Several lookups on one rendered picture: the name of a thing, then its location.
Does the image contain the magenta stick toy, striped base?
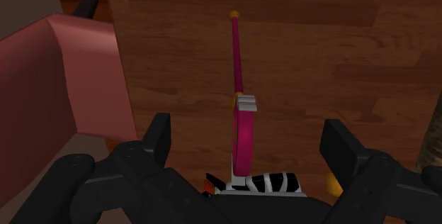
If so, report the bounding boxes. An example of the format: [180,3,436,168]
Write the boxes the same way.
[201,10,308,198]

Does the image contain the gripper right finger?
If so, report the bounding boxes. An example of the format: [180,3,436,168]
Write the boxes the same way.
[319,118,442,224]

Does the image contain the small yellow round object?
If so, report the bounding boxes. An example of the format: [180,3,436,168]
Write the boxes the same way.
[325,172,344,197]

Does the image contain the mottled brown object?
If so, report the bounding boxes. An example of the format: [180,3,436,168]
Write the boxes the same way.
[414,93,442,174]

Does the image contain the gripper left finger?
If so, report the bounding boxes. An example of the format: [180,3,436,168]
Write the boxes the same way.
[9,113,225,224]

